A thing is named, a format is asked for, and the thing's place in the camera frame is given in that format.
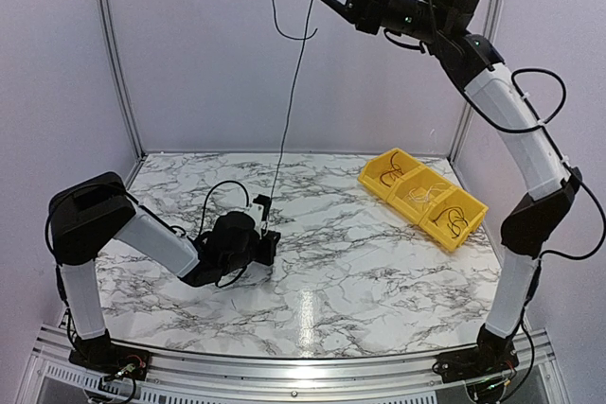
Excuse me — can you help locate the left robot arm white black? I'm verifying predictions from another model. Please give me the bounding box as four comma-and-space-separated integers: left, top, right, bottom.
45, 172, 281, 371

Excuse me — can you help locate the yellow bin middle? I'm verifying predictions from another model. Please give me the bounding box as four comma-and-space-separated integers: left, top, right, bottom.
387, 167, 455, 225

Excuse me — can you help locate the long red cable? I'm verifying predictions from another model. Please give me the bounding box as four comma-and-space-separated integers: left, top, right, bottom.
377, 152, 408, 187

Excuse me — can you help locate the left aluminium frame post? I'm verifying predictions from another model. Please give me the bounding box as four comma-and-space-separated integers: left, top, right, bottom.
97, 0, 146, 160

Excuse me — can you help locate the white cable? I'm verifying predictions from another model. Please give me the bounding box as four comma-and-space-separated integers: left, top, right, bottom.
406, 184, 444, 204

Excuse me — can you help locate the yellow bin right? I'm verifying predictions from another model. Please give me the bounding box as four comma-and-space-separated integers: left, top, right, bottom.
419, 187, 488, 252

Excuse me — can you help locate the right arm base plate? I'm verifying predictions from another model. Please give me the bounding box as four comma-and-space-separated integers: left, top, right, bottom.
432, 347, 519, 383

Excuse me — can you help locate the yellow bin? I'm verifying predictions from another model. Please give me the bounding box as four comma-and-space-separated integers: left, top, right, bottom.
419, 187, 488, 252
358, 148, 423, 202
387, 167, 455, 225

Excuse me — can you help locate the aluminium frame post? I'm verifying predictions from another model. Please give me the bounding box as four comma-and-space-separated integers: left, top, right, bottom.
97, 0, 146, 160
448, 0, 504, 167

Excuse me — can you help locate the aluminium front rail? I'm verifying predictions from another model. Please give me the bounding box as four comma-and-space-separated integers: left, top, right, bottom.
15, 325, 570, 403

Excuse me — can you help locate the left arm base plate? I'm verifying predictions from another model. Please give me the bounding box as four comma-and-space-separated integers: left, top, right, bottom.
69, 337, 151, 380

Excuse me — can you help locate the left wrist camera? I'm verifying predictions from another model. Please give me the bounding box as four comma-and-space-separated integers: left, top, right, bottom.
246, 195, 272, 237

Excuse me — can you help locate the yellow bin left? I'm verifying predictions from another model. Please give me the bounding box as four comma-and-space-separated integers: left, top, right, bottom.
358, 148, 423, 202

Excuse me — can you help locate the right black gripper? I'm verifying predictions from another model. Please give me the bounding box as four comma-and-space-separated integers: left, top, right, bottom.
312, 0, 454, 43

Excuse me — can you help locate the right aluminium frame post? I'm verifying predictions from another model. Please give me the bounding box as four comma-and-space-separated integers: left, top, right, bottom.
448, 0, 504, 167

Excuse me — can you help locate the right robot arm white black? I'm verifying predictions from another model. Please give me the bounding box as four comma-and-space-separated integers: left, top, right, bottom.
320, 0, 584, 375

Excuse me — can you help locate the black cable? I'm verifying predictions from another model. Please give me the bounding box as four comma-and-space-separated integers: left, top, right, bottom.
428, 204, 471, 239
264, 0, 319, 230

